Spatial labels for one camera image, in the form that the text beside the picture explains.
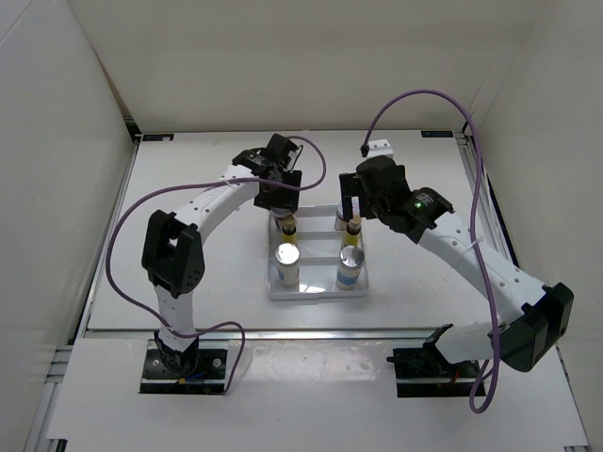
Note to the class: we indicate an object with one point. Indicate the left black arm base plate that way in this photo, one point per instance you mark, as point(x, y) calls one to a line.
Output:
point(207, 377)

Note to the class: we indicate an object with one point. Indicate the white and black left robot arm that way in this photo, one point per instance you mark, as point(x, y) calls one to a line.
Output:
point(173, 251)

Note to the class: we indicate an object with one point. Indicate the white bottle silver lid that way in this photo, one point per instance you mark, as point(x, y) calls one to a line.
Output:
point(287, 257)

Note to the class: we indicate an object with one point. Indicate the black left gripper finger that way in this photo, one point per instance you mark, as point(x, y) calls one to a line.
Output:
point(268, 199)
point(293, 188)

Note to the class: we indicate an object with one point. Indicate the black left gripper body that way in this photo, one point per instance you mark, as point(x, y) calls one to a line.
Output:
point(280, 171)

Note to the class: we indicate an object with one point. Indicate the black corner label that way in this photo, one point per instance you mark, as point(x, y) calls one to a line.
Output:
point(436, 133)
point(157, 137)

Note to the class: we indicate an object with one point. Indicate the yellow bottle cork cap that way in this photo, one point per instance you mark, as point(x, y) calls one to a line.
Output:
point(289, 230)
point(352, 234)

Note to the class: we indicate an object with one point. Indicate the white bottle blue label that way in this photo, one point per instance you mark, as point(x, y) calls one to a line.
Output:
point(349, 269)

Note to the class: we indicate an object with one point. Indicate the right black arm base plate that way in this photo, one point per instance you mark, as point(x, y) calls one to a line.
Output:
point(418, 375)

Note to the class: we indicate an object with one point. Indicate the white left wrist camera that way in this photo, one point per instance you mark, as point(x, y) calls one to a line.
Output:
point(292, 152)

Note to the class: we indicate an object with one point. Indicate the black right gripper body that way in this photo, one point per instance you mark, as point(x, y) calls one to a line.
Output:
point(382, 207)

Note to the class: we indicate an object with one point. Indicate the brown jar red lid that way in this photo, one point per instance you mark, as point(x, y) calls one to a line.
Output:
point(279, 214)
point(340, 224)

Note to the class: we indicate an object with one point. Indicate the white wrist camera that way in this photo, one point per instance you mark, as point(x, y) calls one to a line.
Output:
point(292, 152)
point(380, 147)

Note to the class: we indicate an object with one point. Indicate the left black corner label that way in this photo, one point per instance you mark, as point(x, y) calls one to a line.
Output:
point(157, 137)

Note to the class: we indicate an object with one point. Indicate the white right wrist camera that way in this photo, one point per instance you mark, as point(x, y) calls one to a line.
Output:
point(380, 147)

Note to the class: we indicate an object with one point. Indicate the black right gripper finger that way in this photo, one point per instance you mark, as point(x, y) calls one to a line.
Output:
point(351, 185)
point(347, 208)

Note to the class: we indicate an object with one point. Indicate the white three-compartment tray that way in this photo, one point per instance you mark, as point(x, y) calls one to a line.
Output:
point(318, 242)

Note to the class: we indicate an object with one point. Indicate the right black corner label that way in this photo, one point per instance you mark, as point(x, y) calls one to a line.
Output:
point(436, 133)

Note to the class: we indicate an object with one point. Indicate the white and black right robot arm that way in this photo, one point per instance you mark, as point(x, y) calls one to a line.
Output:
point(530, 316)

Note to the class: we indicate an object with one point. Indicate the aluminium frame rail front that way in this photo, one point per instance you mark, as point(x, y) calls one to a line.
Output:
point(413, 334)

